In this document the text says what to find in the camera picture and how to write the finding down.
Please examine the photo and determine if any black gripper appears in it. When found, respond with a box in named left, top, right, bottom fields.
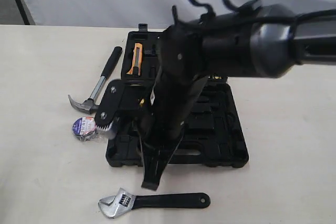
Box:
left=94, top=67, right=207, bottom=190

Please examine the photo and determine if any black plastic tool case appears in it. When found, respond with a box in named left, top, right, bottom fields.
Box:
left=106, top=24, right=249, bottom=168

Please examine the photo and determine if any adjustable wrench black handle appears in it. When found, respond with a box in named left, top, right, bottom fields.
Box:
left=98, top=188, right=211, bottom=219

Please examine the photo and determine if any black electrical tape roll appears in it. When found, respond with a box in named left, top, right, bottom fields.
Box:
left=71, top=116, right=104, bottom=142

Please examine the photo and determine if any claw hammer black handle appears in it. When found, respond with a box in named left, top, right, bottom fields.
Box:
left=68, top=46, right=122, bottom=114

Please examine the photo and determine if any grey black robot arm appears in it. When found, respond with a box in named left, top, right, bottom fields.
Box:
left=94, top=1, right=335, bottom=190

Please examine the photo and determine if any orange utility knife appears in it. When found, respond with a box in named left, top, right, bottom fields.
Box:
left=127, top=42, right=143, bottom=76

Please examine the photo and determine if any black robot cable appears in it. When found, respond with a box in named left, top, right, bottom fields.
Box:
left=170, top=0, right=336, bottom=33

